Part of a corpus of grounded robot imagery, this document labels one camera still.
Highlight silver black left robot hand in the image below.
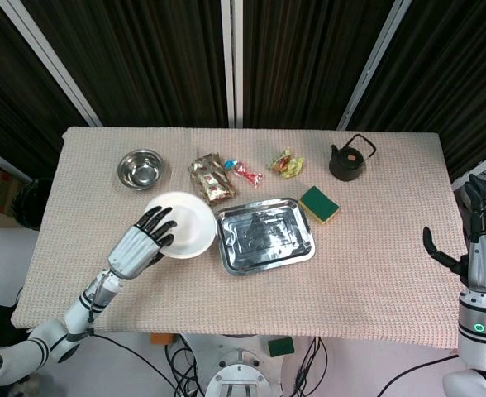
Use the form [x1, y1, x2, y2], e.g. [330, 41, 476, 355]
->
[107, 205, 178, 280]

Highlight white round plate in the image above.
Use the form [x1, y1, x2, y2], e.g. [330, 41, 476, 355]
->
[144, 190, 218, 261]

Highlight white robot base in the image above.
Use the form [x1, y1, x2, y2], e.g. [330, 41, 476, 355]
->
[204, 333, 278, 397]

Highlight shiny steel rectangular tray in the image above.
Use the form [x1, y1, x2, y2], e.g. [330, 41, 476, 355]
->
[216, 197, 317, 277]

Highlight stainless steel bowl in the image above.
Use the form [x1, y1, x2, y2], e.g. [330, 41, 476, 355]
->
[117, 149, 164, 191]

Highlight gold red snack bag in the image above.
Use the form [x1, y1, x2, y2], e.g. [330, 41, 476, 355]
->
[188, 152, 240, 207]

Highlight black plastic bag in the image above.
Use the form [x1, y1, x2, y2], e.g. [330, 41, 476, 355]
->
[10, 177, 55, 231]

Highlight red candy wrapper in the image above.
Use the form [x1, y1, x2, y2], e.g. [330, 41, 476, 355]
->
[233, 163, 264, 187]

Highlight beige waffle tablecloth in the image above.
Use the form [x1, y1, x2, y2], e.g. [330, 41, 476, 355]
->
[10, 126, 469, 351]

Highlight black cast iron kettle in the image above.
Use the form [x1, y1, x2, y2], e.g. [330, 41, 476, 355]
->
[328, 133, 377, 182]

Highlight green block under table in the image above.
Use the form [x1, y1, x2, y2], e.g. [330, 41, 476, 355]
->
[267, 337, 296, 359]

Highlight yellow green snack bag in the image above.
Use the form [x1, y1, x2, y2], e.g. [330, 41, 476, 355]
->
[266, 147, 305, 180]

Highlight green yellow sponge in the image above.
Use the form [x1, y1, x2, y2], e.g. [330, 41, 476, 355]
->
[299, 185, 341, 227]

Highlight dark pleated curtain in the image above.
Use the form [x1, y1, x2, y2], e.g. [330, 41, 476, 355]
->
[348, 0, 486, 179]
[0, 0, 91, 179]
[21, 0, 230, 128]
[241, 0, 401, 129]

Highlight white slanted frame post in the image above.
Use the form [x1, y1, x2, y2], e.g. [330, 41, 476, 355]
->
[7, 0, 102, 127]
[336, 0, 422, 130]
[0, 139, 34, 184]
[451, 151, 486, 192]

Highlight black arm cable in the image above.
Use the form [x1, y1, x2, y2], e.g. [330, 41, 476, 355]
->
[86, 328, 179, 397]
[374, 354, 464, 397]

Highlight black cable bundle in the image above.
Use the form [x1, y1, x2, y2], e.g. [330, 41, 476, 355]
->
[164, 333, 206, 397]
[293, 337, 331, 389]

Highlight white upright frame post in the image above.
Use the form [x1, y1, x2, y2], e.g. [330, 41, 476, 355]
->
[220, 0, 244, 128]

